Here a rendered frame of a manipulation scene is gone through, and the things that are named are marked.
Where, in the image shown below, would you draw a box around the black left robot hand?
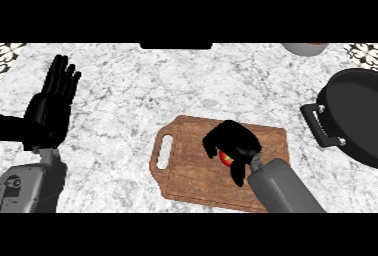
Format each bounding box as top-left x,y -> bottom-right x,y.
0,54 -> 85,152

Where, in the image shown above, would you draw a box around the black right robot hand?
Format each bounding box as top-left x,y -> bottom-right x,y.
201,119 -> 263,188

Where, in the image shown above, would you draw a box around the red tomato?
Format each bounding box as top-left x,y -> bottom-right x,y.
218,150 -> 235,168

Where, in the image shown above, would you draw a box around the brown wooden cutting board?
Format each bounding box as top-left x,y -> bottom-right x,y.
148,114 -> 291,213

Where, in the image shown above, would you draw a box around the grey round container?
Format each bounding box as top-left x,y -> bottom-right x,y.
281,42 -> 330,57

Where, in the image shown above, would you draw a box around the black pot with handle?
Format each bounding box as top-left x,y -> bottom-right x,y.
300,67 -> 378,170

